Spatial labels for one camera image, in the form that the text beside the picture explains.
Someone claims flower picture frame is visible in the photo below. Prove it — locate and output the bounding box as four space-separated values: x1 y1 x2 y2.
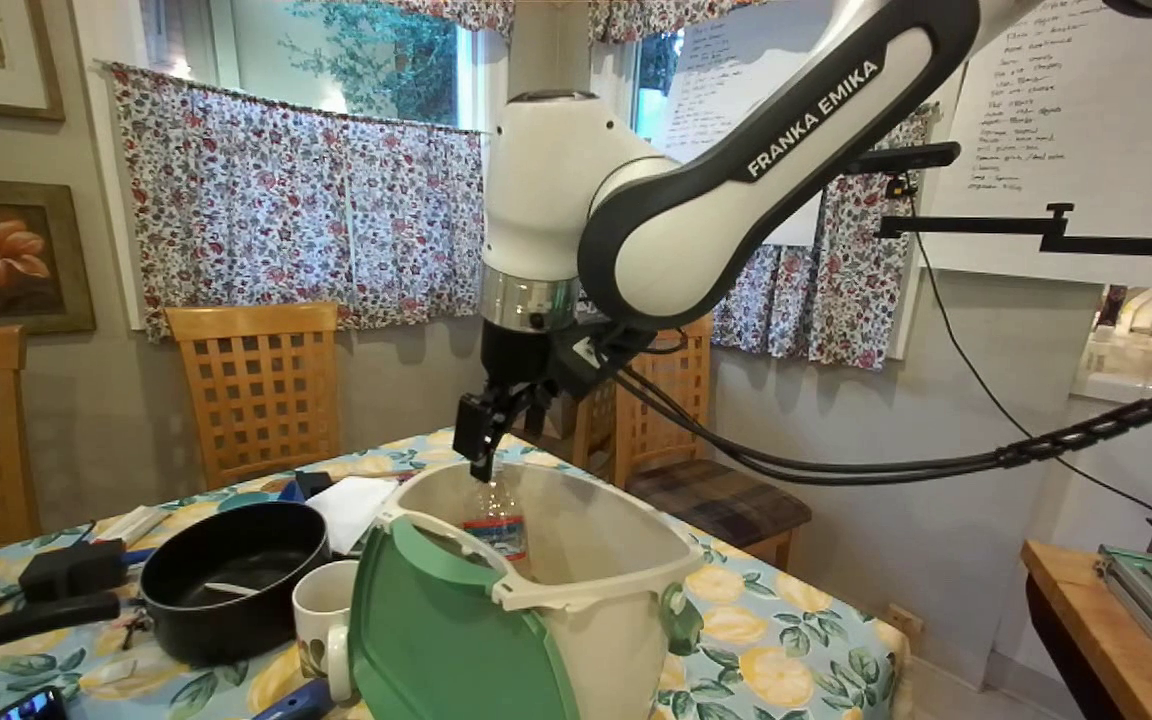
0 180 98 337

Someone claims wooden chair by curtain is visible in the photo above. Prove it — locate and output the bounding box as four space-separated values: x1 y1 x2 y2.
169 304 339 489

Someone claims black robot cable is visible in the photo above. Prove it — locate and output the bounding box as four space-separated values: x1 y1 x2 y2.
600 224 1152 551

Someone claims whiteboard with writing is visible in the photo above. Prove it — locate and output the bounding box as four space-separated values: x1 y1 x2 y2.
923 0 1152 240

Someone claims lemon pattern tablecloth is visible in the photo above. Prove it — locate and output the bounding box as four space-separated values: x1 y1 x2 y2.
0 431 911 720

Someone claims clear plastic water bottle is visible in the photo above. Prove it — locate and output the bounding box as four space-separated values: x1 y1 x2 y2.
464 482 530 555

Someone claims black cooking pot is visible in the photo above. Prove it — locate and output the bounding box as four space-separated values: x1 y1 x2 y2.
142 503 329 667

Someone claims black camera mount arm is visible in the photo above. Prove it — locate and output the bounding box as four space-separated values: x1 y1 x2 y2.
850 140 1152 257

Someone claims white mug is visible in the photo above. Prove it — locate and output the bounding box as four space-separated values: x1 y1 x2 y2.
294 561 361 676

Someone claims wooden side table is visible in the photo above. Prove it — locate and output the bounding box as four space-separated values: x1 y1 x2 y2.
1020 539 1152 720

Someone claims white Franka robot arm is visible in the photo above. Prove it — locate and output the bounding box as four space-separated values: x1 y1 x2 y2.
453 0 1041 482

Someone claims green basket lid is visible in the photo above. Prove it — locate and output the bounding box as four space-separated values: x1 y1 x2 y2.
349 522 581 720

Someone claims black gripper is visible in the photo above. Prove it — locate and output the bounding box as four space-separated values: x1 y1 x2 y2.
453 324 600 485

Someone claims white plastic basket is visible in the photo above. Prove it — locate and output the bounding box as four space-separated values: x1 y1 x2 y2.
329 460 705 720

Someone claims floral window curtain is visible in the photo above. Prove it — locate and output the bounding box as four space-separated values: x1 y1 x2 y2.
103 64 484 337

